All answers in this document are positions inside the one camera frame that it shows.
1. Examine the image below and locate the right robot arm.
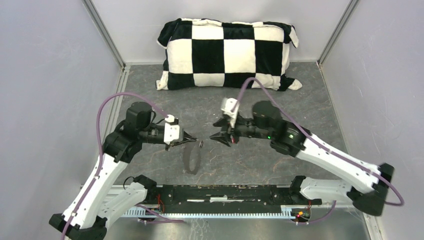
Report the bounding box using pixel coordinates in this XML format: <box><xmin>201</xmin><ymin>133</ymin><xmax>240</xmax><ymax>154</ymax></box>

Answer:
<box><xmin>210</xmin><ymin>98</ymin><xmax>395</xmax><ymax>217</ymax></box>

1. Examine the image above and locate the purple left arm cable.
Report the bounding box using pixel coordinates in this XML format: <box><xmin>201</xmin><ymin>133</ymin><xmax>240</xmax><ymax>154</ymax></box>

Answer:
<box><xmin>60</xmin><ymin>92</ymin><xmax>170</xmax><ymax>240</ymax></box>

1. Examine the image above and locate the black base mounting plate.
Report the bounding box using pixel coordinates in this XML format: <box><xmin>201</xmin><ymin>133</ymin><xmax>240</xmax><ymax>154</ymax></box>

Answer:
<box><xmin>141</xmin><ymin>184</ymin><xmax>323</xmax><ymax>214</ymax></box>

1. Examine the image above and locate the black and white checkered pillow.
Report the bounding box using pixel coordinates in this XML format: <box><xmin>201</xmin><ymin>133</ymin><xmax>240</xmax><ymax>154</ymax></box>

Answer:
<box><xmin>155</xmin><ymin>18</ymin><xmax>303</xmax><ymax>91</ymax></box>

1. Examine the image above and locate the white slotted cable duct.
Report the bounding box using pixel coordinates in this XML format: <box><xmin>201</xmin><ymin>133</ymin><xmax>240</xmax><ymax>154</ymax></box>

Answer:
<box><xmin>121</xmin><ymin>207</ymin><xmax>295</xmax><ymax>220</ymax></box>

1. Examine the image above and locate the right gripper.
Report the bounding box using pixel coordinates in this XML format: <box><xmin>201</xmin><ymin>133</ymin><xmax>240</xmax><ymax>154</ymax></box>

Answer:
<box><xmin>208</xmin><ymin>111</ymin><xmax>272</xmax><ymax>148</ymax></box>

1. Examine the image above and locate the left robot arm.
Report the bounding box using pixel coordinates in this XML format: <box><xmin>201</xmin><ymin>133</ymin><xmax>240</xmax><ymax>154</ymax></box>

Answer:
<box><xmin>49</xmin><ymin>101</ymin><xmax>197</xmax><ymax>240</ymax></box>

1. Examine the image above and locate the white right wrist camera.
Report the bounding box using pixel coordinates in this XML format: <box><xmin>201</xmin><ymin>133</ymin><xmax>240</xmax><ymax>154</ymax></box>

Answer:
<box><xmin>221</xmin><ymin>98</ymin><xmax>240</xmax><ymax>128</ymax></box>

